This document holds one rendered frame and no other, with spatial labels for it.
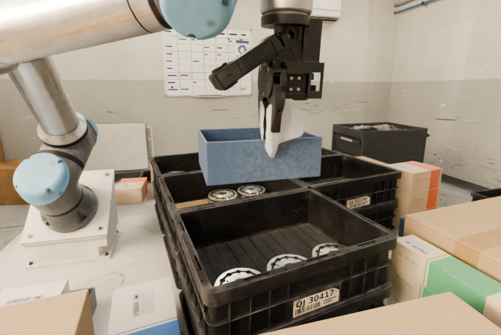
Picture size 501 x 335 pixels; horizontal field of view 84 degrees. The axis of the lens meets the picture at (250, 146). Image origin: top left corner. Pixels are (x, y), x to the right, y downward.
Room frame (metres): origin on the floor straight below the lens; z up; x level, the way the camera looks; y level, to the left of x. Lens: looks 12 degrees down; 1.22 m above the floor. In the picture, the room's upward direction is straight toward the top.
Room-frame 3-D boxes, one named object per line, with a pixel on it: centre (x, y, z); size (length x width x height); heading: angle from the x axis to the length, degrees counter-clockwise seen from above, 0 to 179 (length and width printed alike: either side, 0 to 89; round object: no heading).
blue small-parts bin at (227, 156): (0.52, -0.01, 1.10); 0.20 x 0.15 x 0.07; 105
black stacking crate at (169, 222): (0.83, 0.07, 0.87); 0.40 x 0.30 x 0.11; 114
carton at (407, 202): (1.02, -0.62, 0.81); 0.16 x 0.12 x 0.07; 112
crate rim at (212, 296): (0.56, -0.06, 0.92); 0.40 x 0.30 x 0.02; 114
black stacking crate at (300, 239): (0.56, -0.06, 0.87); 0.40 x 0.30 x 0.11; 114
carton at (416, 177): (1.02, -0.62, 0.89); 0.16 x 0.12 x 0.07; 114
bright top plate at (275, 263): (0.50, -0.08, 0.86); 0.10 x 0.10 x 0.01
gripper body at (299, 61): (0.44, -0.06, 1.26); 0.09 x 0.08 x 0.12; 104
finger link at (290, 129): (0.43, -0.06, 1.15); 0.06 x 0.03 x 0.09; 104
